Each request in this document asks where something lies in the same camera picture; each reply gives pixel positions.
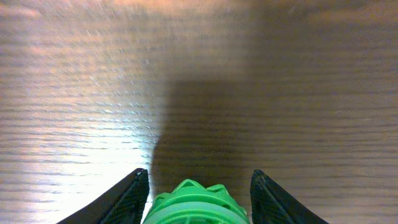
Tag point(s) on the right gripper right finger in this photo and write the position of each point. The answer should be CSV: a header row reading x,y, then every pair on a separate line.
x,y
271,204

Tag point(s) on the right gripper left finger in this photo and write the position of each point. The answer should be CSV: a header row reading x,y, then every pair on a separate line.
x,y
123,203

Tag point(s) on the green round toy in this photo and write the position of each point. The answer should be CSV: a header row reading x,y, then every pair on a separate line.
x,y
192,203

